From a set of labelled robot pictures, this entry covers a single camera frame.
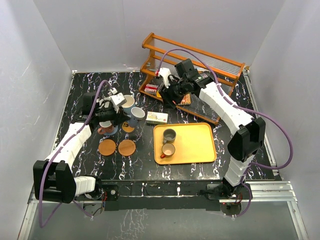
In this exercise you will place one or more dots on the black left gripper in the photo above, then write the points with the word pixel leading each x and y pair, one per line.
pixel 120 117

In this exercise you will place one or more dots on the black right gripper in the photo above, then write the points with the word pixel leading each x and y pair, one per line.
pixel 168 98

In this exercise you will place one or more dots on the orange black paper coaster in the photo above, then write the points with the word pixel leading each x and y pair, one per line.
pixel 127 128

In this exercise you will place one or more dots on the large blue mug front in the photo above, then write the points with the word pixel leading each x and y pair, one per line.
pixel 129 104

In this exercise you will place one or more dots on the large blue mug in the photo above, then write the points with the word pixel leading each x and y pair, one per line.
pixel 104 103
pixel 129 104

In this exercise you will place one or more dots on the grey blue speckled mug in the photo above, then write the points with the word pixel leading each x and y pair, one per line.
pixel 136 115

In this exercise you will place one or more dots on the pink grey mug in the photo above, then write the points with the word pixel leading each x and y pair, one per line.
pixel 105 128

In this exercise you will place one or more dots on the light wooden ridged coaster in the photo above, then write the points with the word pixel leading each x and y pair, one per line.
pixel 126 147

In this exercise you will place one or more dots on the plain orange wooden coaster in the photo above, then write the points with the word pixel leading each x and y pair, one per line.
pixel 107 147

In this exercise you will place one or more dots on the blue paper coaster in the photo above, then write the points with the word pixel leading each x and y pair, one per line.
pixel 114 131

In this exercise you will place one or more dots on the large blue mug back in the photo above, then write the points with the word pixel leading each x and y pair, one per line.
pixel 104 103

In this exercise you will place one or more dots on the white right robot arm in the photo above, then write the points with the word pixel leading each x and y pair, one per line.
pixel 247 133

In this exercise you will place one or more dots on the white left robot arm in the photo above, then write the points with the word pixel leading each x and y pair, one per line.
pixel 53 177

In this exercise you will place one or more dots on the small grey green cup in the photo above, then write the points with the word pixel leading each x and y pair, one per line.
pixel 169 136

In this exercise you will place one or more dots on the small red orange cup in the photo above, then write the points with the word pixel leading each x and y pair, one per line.
pixel 168 150

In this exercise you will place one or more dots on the orange yellow small packet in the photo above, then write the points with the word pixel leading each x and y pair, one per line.
pixel 158 94

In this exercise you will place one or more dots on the orange snack package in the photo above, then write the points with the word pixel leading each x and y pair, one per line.
pixel 186 100

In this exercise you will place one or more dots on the red white small box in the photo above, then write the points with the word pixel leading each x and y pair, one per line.
pixel 151 89

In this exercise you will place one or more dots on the white yellow carton box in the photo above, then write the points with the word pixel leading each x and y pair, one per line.
pixel 157 118

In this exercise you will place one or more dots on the orange wooden shelf rack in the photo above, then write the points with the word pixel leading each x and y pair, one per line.
pixel 166 53

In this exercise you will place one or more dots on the yellow serving tray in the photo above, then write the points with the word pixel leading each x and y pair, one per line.
pixel 194 143

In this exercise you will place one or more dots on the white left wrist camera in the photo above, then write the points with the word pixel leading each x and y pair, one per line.
pixel 118 100

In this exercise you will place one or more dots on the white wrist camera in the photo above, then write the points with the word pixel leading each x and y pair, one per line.
pixel 162 78
pixel 118 100

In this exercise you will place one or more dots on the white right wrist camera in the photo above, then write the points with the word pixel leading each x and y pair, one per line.
pixel 162 78

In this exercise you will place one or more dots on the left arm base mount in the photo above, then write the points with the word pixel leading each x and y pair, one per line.
pixel 104 196

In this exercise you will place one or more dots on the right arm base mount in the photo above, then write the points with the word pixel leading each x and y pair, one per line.
pixel 223 191

